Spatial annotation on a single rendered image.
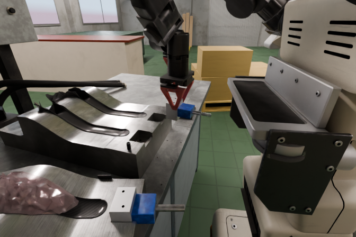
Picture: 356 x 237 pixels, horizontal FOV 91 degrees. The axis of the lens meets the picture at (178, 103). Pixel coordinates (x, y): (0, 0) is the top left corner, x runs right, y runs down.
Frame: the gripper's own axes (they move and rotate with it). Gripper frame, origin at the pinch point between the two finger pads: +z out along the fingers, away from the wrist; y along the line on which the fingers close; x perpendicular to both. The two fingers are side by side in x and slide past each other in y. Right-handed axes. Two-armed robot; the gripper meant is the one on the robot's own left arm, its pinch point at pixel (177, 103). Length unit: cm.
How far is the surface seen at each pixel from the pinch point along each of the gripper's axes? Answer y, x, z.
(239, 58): -192, 4, 23
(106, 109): 1.9, -27.3, 6.7
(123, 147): 16.9, -7.7, 6.0
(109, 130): 11.5, -17.0, 7.0
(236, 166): -84, 21, 96
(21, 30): -16, -94, -17
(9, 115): 9, -79, 17
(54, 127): 19.0, -29.4, 4.3
